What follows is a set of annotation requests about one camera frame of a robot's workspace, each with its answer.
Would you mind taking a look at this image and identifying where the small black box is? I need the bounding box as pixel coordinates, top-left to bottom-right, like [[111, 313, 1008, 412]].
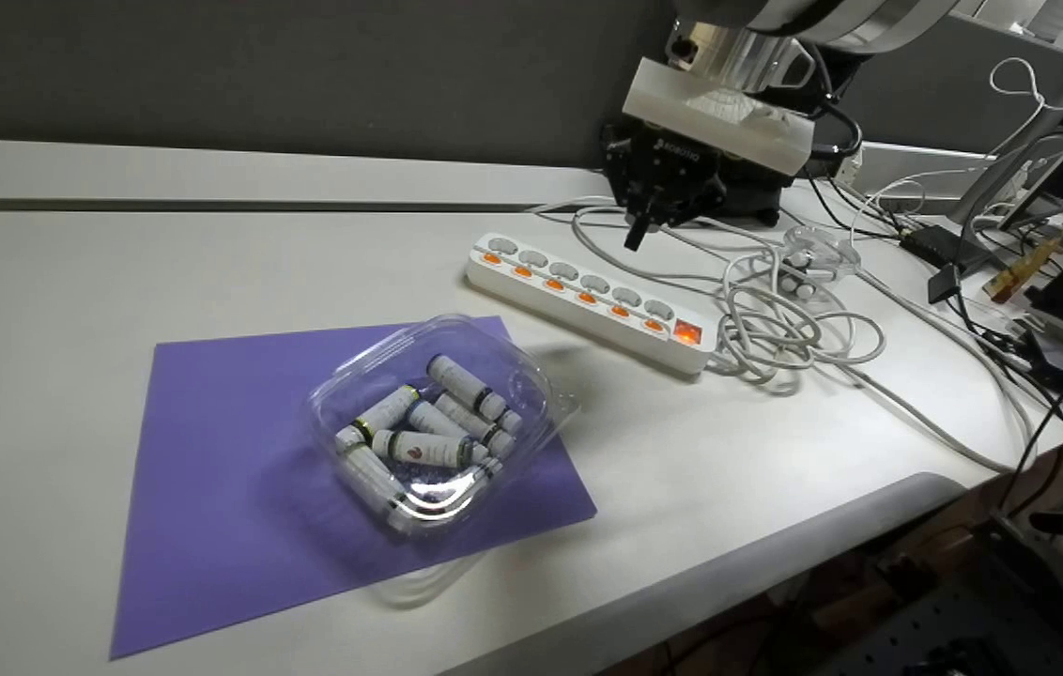
[[901, 224, 966, 269]]

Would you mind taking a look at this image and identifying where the purple paper sheet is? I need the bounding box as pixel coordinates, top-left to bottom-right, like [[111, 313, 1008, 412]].
[[109, 315, 599, 661]]

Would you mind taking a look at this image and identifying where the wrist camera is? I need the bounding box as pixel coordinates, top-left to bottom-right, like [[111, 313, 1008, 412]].
[[622, 57, 815, 177]]

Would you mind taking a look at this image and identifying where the black cable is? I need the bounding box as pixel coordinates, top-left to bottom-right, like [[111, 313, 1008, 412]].
[[926, 263, 1063, 513]]

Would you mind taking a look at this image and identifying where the small white labelled bottle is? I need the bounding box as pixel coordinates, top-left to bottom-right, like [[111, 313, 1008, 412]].
[[433, 392, 516, 459], [405, 400, 471, 442], [335, 427, 412, 529], [371, 428, 477, 469], [350, 384, 423, 445], [425, 353, 508, 422]]

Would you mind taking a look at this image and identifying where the clear plastic clamshell container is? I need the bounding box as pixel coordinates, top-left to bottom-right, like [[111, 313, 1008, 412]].
[[308, 314, 582, 539]]

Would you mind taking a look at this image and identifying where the coil of white cable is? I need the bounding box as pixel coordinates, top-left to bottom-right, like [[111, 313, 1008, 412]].
[[530, 195, 1041, 474]]

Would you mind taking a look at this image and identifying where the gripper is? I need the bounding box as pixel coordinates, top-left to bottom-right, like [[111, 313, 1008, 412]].
[[601, 120, 732, 253]]

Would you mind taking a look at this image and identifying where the wooden block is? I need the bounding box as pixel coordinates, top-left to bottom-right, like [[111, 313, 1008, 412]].
[[985, 235, 1063, 303]]

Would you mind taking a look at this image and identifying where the white power strip with switches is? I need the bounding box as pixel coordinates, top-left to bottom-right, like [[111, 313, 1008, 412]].
[[465, 232, 719, 377]]

